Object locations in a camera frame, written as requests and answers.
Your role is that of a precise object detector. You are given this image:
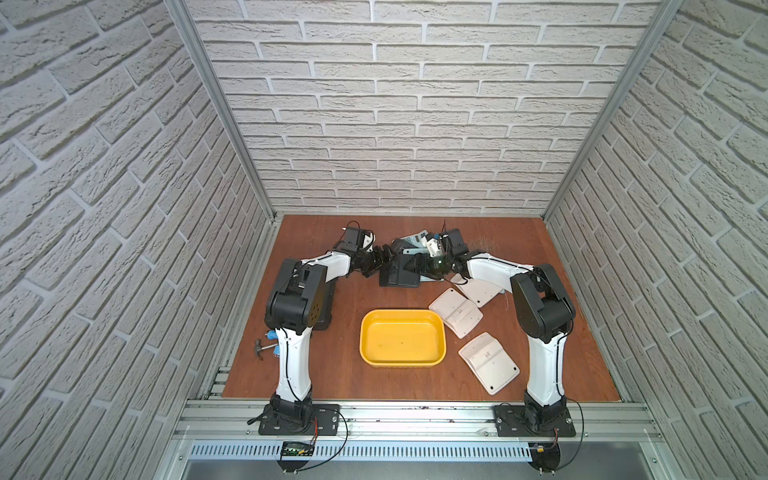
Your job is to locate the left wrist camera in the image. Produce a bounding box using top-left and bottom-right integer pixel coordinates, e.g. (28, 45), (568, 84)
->
(334, 226), (375, 255)

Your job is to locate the pink calculator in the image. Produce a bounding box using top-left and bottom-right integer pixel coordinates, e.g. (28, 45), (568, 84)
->
(450, 274), (504, 308)

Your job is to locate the left controller board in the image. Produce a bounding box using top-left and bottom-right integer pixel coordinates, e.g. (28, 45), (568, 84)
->
(280, 441), (315, 459)

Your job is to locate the white calculator middle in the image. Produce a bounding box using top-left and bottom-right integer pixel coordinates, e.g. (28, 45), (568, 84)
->
(429, 288), (483, 339)

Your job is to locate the white calculator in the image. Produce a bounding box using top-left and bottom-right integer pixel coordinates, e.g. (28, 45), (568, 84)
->
(458, 332), (520, 395)
(429, 288), (483, 339)

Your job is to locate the black calculator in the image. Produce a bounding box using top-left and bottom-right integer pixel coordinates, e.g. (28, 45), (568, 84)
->
(379, 239), (423, 288)

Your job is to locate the white calculator front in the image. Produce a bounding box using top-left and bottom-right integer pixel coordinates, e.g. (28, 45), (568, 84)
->
(458, 332), (520, 395)

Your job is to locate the small hammer blue handle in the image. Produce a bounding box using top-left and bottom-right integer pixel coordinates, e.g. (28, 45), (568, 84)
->
(253, 330), (279, 361)

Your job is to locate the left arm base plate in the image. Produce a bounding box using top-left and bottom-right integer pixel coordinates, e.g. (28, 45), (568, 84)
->
(254, 403), (342, 437)

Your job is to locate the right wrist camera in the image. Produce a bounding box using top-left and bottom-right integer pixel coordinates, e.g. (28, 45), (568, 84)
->
(420, 229), (469, 257)

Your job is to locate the right controller board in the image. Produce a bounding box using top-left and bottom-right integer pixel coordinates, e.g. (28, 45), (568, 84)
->
(528, 443), (561, 474)

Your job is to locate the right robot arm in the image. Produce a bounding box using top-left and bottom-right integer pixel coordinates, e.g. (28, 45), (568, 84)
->
(419, 252), (575, 432)

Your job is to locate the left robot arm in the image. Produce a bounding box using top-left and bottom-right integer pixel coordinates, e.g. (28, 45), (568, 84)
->
(265, 246), (392, 427)

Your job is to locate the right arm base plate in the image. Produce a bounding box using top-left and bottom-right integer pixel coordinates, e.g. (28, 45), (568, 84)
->
(492, 404), (576, 438)

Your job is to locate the controller board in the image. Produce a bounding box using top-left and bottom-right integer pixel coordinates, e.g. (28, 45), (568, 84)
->
(528, 443), (561, 474)
(280, 441), (315, 459)

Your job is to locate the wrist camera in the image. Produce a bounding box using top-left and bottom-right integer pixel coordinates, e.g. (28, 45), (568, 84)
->
(334, 226), (375, 255)
(420, 229), (469, 257)

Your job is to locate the black tool case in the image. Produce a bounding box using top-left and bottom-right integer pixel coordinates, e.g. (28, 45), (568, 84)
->
(265, 259), (335, 334)

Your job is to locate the yellow storage box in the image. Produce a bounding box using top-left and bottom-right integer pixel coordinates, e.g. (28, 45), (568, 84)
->
(359, 309), (447, 368)

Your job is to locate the grey blue calculator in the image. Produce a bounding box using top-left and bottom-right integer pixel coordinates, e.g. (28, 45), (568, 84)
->
(402, 230), (429, 250)

